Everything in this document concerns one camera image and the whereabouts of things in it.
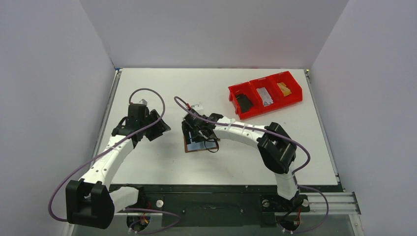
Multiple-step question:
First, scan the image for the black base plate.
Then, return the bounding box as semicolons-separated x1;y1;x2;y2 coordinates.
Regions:
81;184;344;229

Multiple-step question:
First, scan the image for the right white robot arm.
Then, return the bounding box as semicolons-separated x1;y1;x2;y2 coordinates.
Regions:
181;109;298;210

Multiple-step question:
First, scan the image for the gold card in bin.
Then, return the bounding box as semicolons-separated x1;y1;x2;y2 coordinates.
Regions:
277;82;292;97

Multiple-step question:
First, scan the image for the black VIP card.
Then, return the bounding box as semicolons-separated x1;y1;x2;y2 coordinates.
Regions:
236;93;253;114

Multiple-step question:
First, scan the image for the aluminium rail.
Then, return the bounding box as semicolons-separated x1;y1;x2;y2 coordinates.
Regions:
66;192;361;216

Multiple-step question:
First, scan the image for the silver card in bin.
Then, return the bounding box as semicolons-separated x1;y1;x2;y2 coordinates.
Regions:
256;87;273;107

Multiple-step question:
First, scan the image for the purple cable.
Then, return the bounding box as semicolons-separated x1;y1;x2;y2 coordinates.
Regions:
173;96;329;235
48;88;180;235

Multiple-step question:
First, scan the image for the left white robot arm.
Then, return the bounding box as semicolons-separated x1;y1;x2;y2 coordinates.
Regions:
65;103;170;229

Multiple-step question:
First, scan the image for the red left bin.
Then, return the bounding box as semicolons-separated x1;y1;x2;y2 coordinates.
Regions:
228;82;262;120

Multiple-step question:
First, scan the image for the red bin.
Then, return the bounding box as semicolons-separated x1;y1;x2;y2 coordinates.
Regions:
249;77;283;111
228;82;262;120
269;71;303;107

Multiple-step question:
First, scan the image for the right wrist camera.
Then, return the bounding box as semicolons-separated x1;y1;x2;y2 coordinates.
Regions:
191;104;205;115

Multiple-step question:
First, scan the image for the brown leather card holder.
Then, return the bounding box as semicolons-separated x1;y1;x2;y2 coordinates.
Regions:
184;136;219;153

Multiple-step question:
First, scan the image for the red middle bin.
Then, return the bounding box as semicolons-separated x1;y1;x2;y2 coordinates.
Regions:
249;77;283;111

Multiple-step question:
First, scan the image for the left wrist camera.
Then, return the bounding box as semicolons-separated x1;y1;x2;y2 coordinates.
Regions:
138;99;148;106

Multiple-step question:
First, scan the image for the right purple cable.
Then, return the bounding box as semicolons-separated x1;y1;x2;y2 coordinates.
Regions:
173;96;329;235

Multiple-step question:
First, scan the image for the red right bin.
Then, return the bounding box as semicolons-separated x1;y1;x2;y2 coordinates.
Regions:
269;71;303;107

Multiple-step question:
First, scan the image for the black cable loop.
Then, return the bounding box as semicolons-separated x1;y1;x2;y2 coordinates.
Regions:
203;138;219;152

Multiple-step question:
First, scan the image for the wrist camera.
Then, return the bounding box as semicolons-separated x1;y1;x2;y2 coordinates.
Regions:
138;99;148;106
191;104;205;115

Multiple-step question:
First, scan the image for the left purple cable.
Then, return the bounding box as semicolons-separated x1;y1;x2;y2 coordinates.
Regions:
48;88;180;235

